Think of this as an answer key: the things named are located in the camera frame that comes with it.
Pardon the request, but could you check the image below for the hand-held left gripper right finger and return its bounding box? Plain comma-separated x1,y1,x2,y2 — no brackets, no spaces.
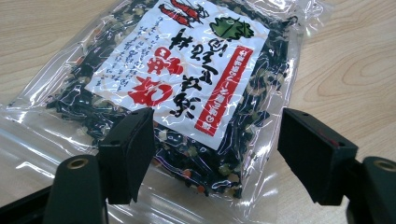
276,107,360,206

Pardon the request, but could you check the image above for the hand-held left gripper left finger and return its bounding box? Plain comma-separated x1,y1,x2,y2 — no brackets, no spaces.
97,106,156,205

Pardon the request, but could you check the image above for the clear bag of dried seaweed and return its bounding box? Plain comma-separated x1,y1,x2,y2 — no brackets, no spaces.
0,0,331,224

